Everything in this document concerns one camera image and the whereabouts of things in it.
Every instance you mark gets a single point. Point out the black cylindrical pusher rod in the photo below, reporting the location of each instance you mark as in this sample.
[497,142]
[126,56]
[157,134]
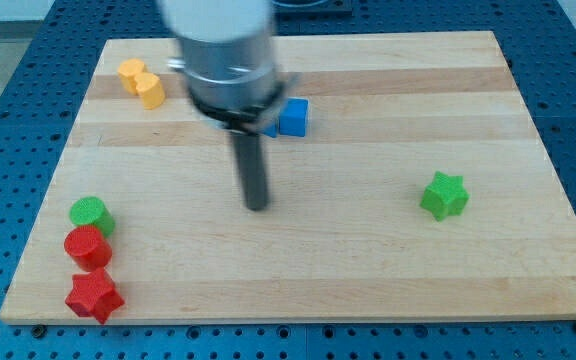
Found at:
[249,158]

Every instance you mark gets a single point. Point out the black tool mounting bracket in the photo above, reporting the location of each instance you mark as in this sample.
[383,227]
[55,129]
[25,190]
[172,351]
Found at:
[255,118]

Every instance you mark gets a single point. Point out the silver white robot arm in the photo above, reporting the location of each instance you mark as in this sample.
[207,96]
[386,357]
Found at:
[231,76]

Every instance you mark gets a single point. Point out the green star block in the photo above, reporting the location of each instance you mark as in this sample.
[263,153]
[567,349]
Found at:
[445,196]

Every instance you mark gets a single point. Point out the red star block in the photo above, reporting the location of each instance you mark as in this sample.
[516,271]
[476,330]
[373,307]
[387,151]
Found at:
[95,295]

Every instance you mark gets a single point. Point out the blue block behind rod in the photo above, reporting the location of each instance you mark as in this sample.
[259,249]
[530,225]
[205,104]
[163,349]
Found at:
[271,130]

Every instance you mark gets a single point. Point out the blue cube block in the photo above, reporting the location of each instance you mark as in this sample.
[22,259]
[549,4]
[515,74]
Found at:
[293,119]

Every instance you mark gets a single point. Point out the yellow cylinder block front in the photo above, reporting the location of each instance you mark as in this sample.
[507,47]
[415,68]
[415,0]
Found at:
[150,90]

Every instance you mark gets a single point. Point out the yellow cylinder block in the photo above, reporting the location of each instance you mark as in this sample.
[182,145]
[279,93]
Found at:
[127,72]
[150,90]

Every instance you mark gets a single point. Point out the yellow cylinder block rear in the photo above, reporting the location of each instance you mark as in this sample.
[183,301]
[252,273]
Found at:
[127,72]

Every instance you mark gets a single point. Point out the wooden board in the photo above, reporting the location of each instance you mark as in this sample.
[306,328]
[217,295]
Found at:
[344,238]

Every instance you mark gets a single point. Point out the green cylinder block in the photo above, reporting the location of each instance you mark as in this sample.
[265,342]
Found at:
[91,210]

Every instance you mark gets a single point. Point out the red cylinder block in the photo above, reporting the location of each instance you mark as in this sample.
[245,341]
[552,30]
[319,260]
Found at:
[88,248]

